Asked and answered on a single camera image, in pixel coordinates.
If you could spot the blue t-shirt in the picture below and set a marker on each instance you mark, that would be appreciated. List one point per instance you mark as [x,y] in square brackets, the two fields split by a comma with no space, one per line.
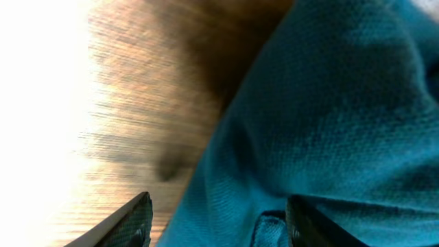
[341,109]

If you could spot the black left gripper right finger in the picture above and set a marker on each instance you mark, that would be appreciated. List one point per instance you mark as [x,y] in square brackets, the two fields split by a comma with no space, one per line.
[308,227]

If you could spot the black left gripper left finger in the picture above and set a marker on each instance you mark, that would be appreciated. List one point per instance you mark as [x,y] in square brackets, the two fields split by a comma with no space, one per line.
[129,226]

